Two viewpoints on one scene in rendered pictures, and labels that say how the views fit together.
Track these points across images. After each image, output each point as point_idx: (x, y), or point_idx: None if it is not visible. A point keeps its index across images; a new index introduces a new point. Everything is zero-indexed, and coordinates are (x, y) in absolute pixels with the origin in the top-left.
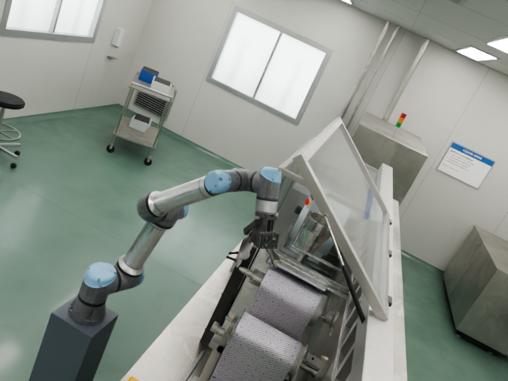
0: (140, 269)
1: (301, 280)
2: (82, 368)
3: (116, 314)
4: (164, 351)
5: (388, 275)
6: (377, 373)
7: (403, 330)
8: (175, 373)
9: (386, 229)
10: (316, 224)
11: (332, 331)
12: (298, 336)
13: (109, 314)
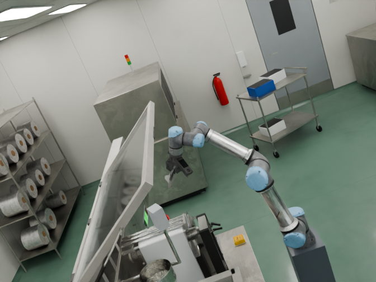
0: (280, 225)
1: (161, 250)
2: (292, 263)
3: (292, 254)
4: (247, 266)
5: (97, 198)
6: (112, 158)
7: None
8: (231, 263)
9: (85, 242)
10: (159, 261)
11: (131, 245)
12: None
13: (295, 252)
